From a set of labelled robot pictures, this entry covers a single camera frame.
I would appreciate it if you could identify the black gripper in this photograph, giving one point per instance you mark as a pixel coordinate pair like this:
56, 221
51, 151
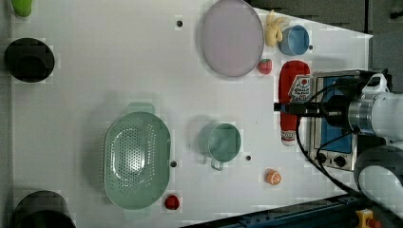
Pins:
334, 110

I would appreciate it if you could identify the red plush ketchup bottle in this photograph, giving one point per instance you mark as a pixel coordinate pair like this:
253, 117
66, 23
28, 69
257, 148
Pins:
293, 86

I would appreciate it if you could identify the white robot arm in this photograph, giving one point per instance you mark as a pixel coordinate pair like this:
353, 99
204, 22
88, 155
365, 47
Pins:
363, 108

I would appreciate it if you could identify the green oval strainer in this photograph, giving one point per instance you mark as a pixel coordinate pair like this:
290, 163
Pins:
137, 158

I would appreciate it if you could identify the red toy strawberry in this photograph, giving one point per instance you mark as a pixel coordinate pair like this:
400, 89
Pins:
265, 66

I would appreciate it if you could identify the silver toaster oven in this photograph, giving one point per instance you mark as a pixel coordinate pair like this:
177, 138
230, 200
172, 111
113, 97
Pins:
341, 154

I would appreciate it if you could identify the green mug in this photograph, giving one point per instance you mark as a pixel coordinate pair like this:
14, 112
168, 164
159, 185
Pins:
220, 142

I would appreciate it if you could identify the blue cup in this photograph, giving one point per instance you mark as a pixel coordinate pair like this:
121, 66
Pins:
296, 41

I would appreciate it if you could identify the orange slice toy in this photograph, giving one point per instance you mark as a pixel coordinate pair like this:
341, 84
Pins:
273, 177

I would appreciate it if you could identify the yellow toy banana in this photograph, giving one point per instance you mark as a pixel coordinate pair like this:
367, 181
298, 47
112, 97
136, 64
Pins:
273, 29

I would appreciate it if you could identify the grey round plate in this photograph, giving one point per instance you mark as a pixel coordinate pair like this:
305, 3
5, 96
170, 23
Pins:
231, 38

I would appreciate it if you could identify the yellow red emergency button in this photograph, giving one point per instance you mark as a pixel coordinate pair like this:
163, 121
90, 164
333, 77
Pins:
366, 219

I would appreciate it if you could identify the red toy tomato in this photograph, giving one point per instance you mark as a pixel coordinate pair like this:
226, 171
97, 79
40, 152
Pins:
172, 202

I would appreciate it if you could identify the black round stand base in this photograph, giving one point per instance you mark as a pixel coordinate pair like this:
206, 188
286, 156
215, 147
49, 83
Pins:
42, 209

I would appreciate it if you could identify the lime green cup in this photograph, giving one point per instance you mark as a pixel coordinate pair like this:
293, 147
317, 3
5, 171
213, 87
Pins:
22, 8

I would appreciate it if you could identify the black round camera base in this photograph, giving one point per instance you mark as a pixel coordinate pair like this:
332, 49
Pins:
29, 60

